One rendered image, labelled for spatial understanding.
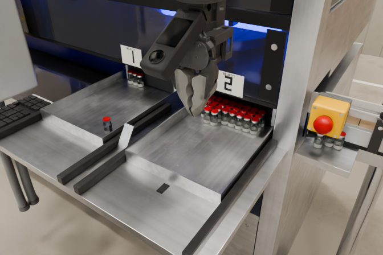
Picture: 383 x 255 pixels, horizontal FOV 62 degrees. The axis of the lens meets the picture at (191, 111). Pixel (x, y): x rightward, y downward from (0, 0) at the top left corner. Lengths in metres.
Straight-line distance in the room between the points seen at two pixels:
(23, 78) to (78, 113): 0.42
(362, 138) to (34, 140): 0.85
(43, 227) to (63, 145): 1.09
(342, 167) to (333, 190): 1.29
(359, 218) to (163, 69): 0.84
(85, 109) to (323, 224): 1.38
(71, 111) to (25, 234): 1.03
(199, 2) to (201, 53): 0.07
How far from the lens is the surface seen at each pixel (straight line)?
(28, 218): 2.02
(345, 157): 0.89
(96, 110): 1.02
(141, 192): 0.72
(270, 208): 1.01
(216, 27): 0.53
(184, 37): 0.46
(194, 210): 0.68
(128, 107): 1.01
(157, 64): 0.44
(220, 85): 0.85
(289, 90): 0.78
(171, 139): 0.86
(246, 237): 1.15
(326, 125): 0.75
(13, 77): 1.37
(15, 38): 1.35
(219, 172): 0.76
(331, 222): 1.95
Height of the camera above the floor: 1.38
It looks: 31 degrees down
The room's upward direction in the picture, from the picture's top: straight up
